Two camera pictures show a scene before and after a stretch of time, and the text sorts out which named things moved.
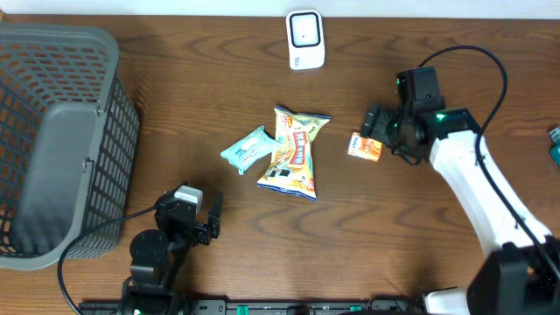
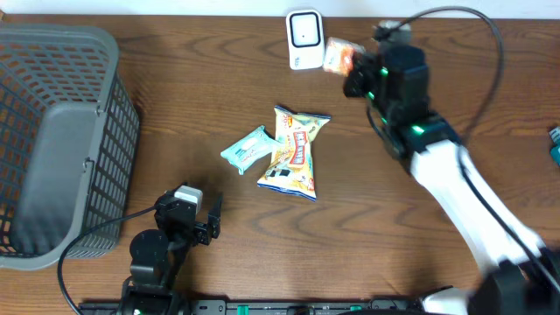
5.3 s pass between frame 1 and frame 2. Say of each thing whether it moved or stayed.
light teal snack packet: stayed
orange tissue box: moved
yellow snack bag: stayed
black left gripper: stayed
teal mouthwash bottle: stayed
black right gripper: moved
